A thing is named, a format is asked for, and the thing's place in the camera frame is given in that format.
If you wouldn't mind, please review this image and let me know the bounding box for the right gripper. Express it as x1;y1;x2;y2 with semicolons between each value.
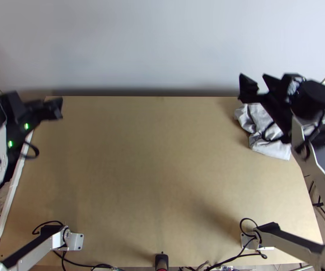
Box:
237;73;293;145

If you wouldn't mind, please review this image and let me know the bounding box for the grey t-shirt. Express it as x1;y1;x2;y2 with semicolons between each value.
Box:
233;103;293;162

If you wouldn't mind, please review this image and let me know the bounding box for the white laundry basket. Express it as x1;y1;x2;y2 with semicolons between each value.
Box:
0;128;35;247

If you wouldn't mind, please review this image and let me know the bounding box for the heap of clothes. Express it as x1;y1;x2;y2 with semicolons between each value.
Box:
0;180;11;235

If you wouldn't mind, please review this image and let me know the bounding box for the black cable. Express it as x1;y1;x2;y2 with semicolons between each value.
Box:
32;220;65;236
207;244;268;269
53;249;116;271
239;217;262;250
17;140;41;159
294;109;325;154
259;121;283;142

